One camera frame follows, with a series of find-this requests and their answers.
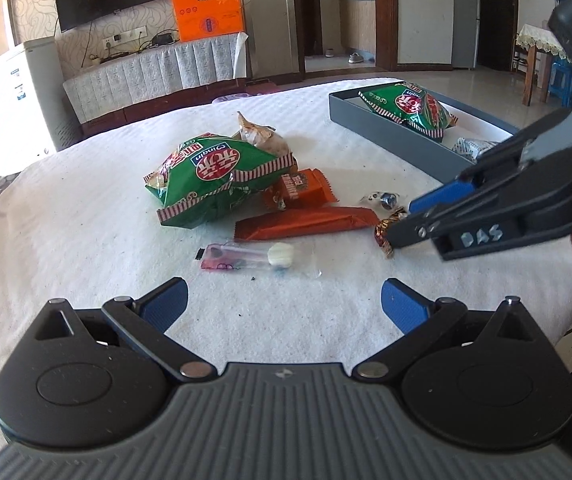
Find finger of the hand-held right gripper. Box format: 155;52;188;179
386;166;572;262
408;107;572;214

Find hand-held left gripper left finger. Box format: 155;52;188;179
33;277;219;381

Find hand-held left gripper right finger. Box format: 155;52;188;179
356;277;542;381

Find dark red gold candy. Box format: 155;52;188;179
373;208;409;259

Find black and white candy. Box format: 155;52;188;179
359;190;402;209

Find grey rectangular tray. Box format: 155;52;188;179
328;80;519;183

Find long orange snack bar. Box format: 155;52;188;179
234;206;382;242

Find square orange snack packet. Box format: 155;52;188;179
264;169;339;210

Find white lollipop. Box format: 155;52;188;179
196;241;323;278

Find large green chip bag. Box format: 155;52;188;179
145;132;298;230

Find tan clear snack packet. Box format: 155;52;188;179
236;111;294;158

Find blue plastic stool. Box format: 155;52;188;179
546;57;572;108

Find lace tablecloth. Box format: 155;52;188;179
516;24;570;61

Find wooden table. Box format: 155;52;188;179
516;24;572;107

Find white patterned snack packet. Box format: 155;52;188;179
451;137;499;163

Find dark wooden door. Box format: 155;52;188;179
478;0;519;72

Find small green chip bag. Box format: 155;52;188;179
357;82;459;141

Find silver refrigerator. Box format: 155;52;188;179
453;0;482;70

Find wooden kitchen cabinet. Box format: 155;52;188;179
338;0;378;58

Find dark inner door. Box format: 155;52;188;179
296;0;317;56

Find tv cabinet with white cover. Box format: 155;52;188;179
62;31;249;124

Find tall grey cabinet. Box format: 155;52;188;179
238;0;299;80

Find white chest freezer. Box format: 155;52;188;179
0;36;84;176

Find orange cardboard box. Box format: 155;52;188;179
170;0;247;43

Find brown door frame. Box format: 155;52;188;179
375;0;399;72

